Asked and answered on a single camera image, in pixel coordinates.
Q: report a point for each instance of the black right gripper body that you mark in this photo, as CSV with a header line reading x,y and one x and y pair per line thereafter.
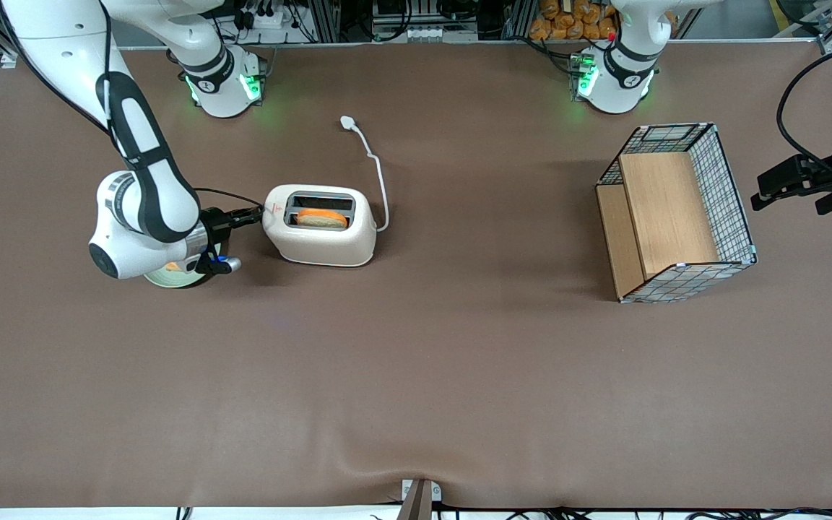
x,y
216,220

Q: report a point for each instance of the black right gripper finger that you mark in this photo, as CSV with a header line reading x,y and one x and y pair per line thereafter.
x,y
246,213
246,219

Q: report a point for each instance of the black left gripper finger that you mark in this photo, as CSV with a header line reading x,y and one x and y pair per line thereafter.
x,y
784,173
784,193

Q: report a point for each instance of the white two-slot toaster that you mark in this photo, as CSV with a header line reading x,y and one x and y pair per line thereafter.
x,y
322,245

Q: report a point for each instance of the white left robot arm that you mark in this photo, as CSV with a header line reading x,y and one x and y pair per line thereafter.
x,y
618,79

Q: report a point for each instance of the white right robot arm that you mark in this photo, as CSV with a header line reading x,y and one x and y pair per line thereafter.
x,y
149,202

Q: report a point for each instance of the bread slice in toaster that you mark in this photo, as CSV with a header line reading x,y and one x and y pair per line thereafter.
x,y
321,219

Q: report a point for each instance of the triangular toasted bread piece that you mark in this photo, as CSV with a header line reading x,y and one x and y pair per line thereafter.
x,y
172,266

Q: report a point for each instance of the pale green round plate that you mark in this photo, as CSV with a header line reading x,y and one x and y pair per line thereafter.
x,y
174,281

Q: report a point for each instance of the white power strip with plugs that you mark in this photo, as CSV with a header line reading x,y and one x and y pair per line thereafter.
x,y
264,16

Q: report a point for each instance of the brown table cover cloth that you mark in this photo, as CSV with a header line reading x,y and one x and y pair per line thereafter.
x,y
459,361

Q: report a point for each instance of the bag of bread rolls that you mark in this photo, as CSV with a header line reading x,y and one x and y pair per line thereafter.
x,y
575,20

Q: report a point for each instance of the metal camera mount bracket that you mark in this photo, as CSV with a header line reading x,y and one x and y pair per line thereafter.
x,y
417,502

